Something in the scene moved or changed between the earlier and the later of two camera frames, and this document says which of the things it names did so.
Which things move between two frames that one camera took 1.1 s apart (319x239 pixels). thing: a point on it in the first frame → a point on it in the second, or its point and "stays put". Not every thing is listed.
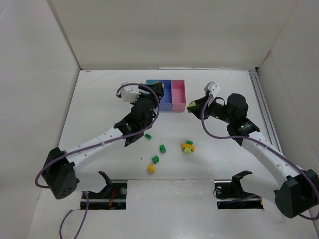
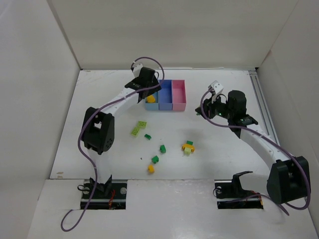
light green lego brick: x=187 y=151 stays put
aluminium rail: x=263 y=110 stays put
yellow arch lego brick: x=192 y=148 stays put
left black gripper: x=154 y=89 → x=151 y=89
